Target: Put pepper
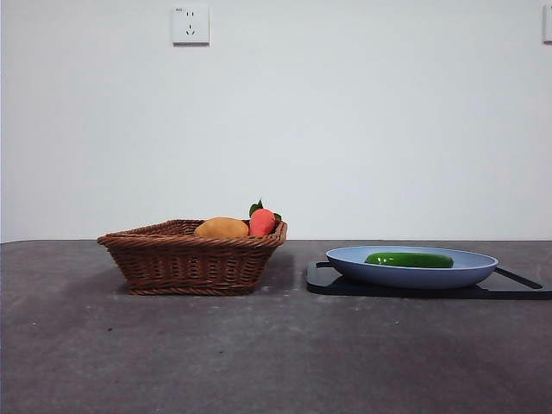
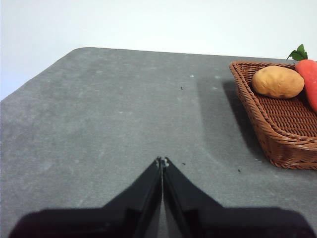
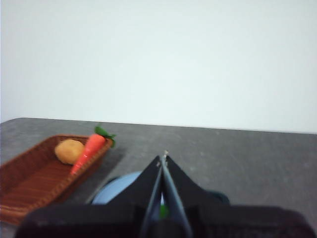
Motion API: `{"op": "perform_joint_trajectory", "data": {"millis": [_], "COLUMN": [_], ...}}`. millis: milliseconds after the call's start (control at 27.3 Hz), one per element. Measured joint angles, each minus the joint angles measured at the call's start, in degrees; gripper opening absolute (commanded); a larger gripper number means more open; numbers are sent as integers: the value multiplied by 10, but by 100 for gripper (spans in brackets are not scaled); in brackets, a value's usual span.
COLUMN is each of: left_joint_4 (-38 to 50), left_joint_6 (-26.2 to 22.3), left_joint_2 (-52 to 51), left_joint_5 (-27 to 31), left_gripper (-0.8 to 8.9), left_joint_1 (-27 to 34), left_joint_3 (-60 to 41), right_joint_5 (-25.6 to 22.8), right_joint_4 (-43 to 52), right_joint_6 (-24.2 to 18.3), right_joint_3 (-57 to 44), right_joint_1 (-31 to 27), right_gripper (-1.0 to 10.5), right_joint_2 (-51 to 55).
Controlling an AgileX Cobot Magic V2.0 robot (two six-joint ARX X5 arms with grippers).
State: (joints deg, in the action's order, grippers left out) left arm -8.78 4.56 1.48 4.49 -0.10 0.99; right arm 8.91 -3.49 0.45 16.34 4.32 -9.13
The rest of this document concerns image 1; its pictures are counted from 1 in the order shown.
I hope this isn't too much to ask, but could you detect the black rectangular tray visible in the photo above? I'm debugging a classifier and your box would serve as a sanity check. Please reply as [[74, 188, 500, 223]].
[[306, 260, 552, 301]]

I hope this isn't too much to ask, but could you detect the brown wicker basket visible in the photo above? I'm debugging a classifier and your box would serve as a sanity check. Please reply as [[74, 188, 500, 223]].
[[97, 218, 289, 297]]

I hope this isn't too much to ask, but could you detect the green pepper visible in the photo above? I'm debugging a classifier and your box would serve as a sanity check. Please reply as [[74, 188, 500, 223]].
[[364, 251, 455, 269]]

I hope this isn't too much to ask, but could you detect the orange carrot with green leaves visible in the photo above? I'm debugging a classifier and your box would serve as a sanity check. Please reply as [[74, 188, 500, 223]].
[[248, 197, 283, 236]]

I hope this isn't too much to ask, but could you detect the white wall socket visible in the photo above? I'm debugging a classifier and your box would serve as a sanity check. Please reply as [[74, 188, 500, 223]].
[[172, 5, 210, 46]]

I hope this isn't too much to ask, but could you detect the yellow-brown potato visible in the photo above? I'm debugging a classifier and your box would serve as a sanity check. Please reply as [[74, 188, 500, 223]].
[[194, 216, 251, 237]]

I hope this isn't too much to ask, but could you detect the blue round plate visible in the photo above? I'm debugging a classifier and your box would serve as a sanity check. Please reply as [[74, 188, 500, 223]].
[[325, 245, 499, 290]]

